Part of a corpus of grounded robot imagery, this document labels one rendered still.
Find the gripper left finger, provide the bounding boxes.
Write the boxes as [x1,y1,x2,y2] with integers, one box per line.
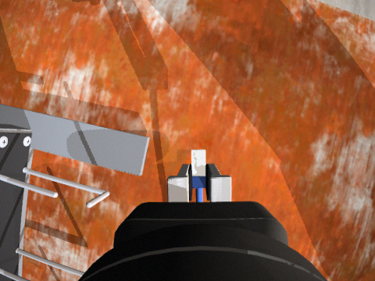
[167,164,192,202]

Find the black patch panel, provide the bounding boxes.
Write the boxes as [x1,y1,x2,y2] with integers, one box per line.
[0,104,150,281]

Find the blue patch cable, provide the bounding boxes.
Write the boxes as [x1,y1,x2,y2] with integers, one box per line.
[195,188,202,201]

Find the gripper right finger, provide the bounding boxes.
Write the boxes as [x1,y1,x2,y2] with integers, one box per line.
[205,164,231,202]

